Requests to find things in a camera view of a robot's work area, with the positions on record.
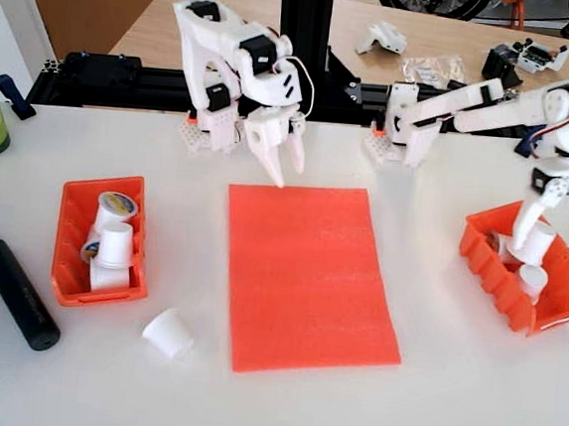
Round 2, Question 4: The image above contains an orange metal post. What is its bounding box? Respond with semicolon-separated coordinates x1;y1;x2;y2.
509;0;528;30

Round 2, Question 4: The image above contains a black aluminium frame post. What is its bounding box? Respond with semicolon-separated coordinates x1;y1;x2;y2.
245;0;368;89

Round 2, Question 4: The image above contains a black aluminium frame rail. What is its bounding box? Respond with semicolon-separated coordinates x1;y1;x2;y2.
24;50;530;147

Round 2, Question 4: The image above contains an orange bin with white label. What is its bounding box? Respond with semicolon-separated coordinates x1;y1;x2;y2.
451;192;569;342

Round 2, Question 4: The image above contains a brown wooden cabinet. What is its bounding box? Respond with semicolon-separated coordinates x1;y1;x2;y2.
7;0;163;70

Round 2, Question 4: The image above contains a black electric screwdriver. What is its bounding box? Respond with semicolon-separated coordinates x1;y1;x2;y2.
0;220;71;354

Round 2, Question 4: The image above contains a wooden table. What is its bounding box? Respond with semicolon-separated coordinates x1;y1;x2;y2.
102;0;569;149

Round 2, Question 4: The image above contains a white device with circuit board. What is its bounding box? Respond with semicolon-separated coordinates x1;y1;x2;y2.
494;35;569;77

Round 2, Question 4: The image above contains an orange plastic bin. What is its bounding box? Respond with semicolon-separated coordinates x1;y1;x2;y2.
46;169;161;316

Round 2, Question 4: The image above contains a black printed part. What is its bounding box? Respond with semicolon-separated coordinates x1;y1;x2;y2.
479;45;527;93

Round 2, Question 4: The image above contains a blue lid white coffee pod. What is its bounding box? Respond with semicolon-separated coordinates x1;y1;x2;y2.
95;219;139;271
79;227;104;264
87;259;134;296
92;189;143;235

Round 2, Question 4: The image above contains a white printed robot part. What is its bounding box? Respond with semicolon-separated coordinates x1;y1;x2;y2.
354;18;410;59

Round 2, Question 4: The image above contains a red lid white coffee pod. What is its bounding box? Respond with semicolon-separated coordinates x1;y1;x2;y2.
482;229;514;267
513;262;550;307
504;217;558;270

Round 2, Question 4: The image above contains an orange foam mat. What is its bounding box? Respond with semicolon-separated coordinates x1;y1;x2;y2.
211;176;418;387

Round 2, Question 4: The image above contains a black plastic mounting block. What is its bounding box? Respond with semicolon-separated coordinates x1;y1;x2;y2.
59;48;145;92

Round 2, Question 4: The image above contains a clear bag of screws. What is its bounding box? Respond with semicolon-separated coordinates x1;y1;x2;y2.
398;50;477;90

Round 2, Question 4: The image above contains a black handle screwdriver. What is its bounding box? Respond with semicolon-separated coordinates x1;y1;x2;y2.
447;76;477;93

